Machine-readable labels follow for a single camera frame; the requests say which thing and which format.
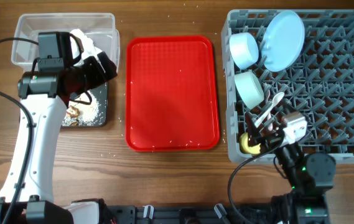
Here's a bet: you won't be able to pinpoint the yellow cup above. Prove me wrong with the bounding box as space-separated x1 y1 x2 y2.
239 133 261 155

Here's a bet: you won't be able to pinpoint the white napkin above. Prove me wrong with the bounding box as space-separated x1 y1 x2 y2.
70 29 102 65

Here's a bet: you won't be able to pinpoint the food scraps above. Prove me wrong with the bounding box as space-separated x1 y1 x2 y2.
62 91 105 127

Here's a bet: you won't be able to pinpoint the white plastic fork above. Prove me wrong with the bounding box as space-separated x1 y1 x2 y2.
262 82 274 131

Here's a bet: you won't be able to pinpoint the mint green bowl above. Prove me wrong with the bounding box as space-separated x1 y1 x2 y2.
235 71 264 110

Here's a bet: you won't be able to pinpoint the white plastic spoon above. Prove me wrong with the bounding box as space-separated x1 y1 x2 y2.
254 92 285 128

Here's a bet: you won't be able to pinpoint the light blue bowl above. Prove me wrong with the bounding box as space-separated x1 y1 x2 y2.
230 32 259 70

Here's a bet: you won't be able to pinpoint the light blue plate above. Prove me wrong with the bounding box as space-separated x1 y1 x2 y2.
261 10 305 72

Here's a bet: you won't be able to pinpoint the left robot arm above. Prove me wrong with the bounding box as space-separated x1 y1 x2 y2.
0 52 117 223

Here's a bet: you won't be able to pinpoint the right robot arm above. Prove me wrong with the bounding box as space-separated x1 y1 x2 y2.
245 111 336 224

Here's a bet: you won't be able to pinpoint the grey dishwasher rack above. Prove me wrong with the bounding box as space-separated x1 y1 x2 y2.
221 9 354 164

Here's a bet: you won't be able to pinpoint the black plastic tray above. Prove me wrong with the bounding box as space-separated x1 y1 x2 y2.
19 72 109 129

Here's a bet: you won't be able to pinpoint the clear plastic bin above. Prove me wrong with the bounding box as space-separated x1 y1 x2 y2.
11 12 120 71

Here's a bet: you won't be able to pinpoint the red serving tray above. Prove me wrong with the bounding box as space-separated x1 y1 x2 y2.
124 35 220 152

